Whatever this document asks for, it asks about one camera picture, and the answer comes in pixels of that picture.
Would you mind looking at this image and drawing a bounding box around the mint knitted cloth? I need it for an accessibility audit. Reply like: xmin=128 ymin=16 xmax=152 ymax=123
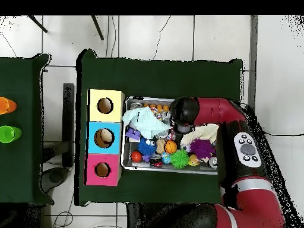
xmin=122 ymin=106 xmax=171 ymax=140

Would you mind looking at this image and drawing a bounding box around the orange toy basketball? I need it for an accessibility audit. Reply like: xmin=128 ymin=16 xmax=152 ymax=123
xmin=164 ymin=140 xmax=178 ymax=154

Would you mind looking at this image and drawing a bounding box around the wooden box with three holes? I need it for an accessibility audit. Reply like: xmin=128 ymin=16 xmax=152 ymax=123
xmin=84 ymin=88 xmax=125 ymax=186

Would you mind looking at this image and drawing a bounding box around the purple toy block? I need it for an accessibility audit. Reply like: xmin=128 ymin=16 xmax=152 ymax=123
xmin=125 ymin=128 xmax=142 ymax=141

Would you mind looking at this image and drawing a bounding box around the blue spiky ball with eyes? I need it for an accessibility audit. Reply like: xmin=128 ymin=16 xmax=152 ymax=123
xmin=137 ymin=137 xmax=157 ymax=156

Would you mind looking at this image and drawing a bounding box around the red ball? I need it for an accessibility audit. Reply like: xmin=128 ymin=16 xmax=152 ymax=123
xmin=131 ymin=151 xmax=143 ymax=163

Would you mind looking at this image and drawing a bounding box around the globe print ball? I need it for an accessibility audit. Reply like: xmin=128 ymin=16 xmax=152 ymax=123
xmin=161 ymin=151 xmax=172 ymax=165

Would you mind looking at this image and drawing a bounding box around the green spiky ball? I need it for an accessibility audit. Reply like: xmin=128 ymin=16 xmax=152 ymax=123
xmin=170 ymin=148 xmax=190 ymax=169

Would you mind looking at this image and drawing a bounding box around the cream knitted cloth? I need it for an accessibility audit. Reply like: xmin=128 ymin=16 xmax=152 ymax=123
xmin=179 ymin=123 xmax=220 ymax=146

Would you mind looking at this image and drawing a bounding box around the purple spiky ball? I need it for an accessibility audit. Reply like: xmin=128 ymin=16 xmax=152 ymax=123
xmin=189 ymin=138 xmax=216 ymax=160

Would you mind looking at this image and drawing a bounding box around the black tripod leg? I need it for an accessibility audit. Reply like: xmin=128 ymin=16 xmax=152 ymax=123
xmin=27 ymin=15 xmax=48 ymax=33
xmin=90 ymin=15 xmax=105 ymax=41

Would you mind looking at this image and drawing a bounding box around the dark green side table cloth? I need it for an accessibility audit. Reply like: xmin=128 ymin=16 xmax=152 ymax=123
xmin=0 ymin=53 xmax=54 ymax=206

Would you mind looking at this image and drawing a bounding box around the green plastic cup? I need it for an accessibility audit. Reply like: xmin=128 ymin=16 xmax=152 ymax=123
xmin=0 ymin=125 xmax=23 ymax=144

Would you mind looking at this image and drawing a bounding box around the orange plastic cup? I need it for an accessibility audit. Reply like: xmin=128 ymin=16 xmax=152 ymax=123
xmin=0 ymin=96 xmax=17 ymax=115

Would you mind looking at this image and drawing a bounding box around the wire mesh bin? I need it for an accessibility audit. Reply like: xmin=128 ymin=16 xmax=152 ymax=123
xmin=121 ymin=95 xmax=220 ymax=176

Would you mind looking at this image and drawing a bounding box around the black cable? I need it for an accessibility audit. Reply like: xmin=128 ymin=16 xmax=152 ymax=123
xmin=263 ymin=131 xmax=304 ymax=138

